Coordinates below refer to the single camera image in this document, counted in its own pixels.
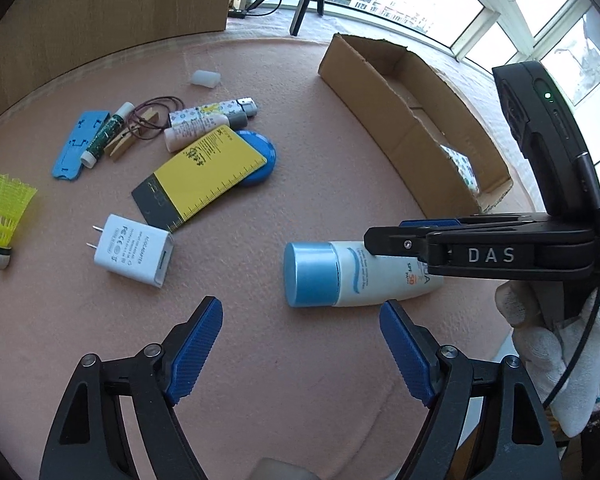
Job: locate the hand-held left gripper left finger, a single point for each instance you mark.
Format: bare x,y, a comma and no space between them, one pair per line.
195,350

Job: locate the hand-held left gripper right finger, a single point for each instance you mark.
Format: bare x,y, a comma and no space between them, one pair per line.
407,355

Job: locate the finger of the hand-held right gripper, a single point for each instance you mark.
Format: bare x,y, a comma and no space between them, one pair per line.
480,220
395,244

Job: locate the white sunscreen bottle blue cap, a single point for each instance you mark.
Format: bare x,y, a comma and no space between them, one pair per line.
350,280

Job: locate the white wall charger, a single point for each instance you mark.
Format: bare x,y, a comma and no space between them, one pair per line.
130,250

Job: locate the cardboard box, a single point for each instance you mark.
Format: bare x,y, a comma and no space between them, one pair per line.
380,100

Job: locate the blue round disc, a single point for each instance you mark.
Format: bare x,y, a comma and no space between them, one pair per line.
266,160

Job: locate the yellow and black ruler card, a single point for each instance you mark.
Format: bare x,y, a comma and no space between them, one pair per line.
205,175

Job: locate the cream tube grey cap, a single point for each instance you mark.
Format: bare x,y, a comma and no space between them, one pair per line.
190,135

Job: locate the wooden clothespin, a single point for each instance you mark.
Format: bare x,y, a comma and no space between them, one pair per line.
122,145

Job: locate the blue phone stand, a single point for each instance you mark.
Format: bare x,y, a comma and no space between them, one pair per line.
72,155

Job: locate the patterned white tube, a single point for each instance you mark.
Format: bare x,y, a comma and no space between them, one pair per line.
205,112

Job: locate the green lip balm stick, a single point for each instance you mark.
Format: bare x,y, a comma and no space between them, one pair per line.
102,137

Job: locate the yellow shuttlecock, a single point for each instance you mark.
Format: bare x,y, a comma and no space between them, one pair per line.
7,205

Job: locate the translucent white cap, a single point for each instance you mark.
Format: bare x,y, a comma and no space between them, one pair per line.
205,79

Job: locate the person's right hand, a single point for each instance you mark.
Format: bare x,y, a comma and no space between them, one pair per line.
545,350

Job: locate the patterned white small box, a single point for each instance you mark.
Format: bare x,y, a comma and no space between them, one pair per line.
462,167

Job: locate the pink blanket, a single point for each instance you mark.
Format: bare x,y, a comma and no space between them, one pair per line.
280,385

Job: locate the black power strip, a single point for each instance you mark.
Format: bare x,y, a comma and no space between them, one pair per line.
237,13

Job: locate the wooden board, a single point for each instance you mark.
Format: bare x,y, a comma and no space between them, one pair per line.
105,10

